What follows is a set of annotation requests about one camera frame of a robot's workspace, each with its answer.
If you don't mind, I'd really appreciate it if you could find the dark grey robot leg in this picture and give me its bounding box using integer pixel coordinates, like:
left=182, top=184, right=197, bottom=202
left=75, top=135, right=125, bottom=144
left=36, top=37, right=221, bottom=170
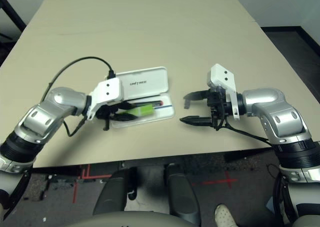
left=163, top=163, right=201, bottom=225
left=92, top=168, right=137, bottom=215

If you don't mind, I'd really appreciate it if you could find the black framed side table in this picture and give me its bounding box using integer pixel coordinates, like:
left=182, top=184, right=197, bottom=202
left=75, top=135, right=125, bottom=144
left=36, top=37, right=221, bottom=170
left=0, top=0, right=27, bottom=34

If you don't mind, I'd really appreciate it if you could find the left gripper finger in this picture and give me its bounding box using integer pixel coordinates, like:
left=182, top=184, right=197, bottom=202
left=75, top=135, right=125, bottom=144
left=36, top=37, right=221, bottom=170
left=117, top=101, right=137, bottom=110
left=112, top=113, right=140, bottom=121

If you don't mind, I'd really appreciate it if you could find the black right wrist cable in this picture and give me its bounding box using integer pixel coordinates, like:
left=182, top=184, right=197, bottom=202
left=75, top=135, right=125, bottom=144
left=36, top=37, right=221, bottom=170
left=214, top=118, right=280, bottom=148

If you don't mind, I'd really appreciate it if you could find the beige robot torso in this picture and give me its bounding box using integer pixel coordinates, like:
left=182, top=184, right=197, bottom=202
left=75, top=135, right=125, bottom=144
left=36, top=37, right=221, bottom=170
left=82, top=210, right=198, bottom=227

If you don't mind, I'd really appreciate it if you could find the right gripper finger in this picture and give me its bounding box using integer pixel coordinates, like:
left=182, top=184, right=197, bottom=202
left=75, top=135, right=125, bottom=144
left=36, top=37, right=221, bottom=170
left=183, top=90, right=210, bottom=101
left=179, top=115, right=213, bottom=127

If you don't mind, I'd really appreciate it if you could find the dark grey robot right leg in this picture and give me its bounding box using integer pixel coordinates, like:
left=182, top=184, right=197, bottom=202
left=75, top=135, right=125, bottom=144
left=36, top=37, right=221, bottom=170
left=163, top=163, right=201, bottom=225

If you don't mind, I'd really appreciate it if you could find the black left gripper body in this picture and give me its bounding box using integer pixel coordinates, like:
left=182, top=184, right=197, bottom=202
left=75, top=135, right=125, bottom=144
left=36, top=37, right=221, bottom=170
left=96, top=104, right=118, bottom=131

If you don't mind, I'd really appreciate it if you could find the dark grey robot left leg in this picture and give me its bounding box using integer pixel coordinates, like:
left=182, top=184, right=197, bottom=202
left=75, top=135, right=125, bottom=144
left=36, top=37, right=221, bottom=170
left=92, top=168, right=137, bottom=215

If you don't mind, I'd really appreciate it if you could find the black marker with red cap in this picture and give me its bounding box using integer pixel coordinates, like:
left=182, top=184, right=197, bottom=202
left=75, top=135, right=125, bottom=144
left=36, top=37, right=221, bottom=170
left=129, top=100, right=165, bottom=107

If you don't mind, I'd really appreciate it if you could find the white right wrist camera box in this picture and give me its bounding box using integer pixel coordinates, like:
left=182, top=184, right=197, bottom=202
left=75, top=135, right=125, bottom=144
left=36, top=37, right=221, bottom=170
left=206, top=63, right=241, bottom=120

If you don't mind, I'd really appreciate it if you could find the green white glue stick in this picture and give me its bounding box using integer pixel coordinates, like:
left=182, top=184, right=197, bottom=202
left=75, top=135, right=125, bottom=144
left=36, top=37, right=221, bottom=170
left=123, top=103, right=154, bottom=118

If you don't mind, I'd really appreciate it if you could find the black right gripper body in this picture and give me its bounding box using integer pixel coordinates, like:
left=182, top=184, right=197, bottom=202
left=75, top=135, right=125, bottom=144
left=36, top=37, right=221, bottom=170
left=206, top=88, right=230, bottom=132

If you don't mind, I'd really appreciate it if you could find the white bystander shoe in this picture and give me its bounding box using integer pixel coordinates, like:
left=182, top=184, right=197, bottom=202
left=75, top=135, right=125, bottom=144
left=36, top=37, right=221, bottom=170
left=214, top=203, right=237, bottom=227

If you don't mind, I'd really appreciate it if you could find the white plastic pencil case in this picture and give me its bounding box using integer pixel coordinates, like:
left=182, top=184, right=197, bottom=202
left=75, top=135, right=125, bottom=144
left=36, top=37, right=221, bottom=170
left=109, top=66, right=175, bottom=130

